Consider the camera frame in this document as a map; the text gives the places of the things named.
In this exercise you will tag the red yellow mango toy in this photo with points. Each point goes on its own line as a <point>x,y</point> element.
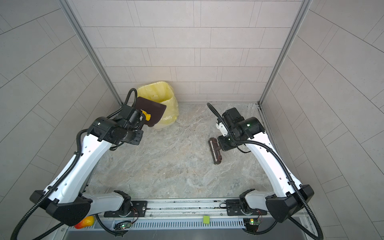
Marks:
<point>86,222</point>

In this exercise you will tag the circuit board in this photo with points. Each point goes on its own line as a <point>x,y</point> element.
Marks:
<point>251,225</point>
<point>124,225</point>

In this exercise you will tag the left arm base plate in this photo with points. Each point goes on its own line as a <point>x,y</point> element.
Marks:
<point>134,209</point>

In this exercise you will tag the yellow paper scrap left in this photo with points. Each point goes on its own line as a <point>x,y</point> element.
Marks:
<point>147,116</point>

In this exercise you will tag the left circuit board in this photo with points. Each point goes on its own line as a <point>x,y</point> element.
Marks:
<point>124,225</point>

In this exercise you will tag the yellow-lined trash bin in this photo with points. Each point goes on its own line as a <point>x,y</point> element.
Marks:
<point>163,93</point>

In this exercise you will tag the brown dustpan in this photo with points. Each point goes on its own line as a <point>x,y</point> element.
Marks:
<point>155,109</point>

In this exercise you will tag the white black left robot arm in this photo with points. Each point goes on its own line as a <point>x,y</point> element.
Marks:
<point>63,198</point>

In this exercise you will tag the aluminium front rail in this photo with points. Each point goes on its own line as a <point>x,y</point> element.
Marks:
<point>186,214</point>

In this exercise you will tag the brown hand brush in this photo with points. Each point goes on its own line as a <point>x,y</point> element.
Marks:
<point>215,151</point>

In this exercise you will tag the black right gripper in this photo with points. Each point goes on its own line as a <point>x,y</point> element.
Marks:
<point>223,145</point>

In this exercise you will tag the right circuit board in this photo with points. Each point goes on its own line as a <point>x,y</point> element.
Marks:
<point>251,225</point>

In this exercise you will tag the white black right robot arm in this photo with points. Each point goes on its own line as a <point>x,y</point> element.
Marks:
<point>289,198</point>

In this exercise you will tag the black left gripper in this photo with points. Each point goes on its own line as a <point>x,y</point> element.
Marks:
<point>138,140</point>

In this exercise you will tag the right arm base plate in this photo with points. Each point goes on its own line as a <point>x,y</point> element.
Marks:
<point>233,208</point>

